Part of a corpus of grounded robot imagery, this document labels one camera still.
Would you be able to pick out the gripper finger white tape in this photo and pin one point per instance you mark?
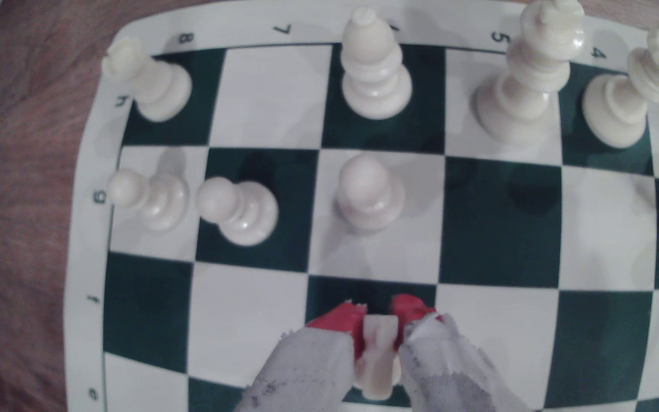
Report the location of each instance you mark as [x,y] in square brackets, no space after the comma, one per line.
[444,372]
[301,372]

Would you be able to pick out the white chess knight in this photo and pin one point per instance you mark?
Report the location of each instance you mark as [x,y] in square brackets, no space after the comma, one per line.
[378,366]

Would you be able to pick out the green and cream chess mat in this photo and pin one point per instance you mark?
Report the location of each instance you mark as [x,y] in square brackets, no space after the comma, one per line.
[501,229]

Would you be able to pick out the white chess pawn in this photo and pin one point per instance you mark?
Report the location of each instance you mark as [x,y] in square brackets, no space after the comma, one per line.
[369,194]
[243,214]
[161,200]

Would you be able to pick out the white chess king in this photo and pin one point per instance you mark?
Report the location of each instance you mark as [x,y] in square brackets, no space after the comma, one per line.
[518,108]

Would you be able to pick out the white chess bishop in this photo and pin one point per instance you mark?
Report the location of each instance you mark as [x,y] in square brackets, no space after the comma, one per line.
[375,80]

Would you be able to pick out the white chess queen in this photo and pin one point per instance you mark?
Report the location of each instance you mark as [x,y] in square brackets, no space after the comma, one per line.
[615,108]

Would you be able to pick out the white chess rook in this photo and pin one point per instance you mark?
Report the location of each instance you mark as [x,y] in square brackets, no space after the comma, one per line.
[158,91]

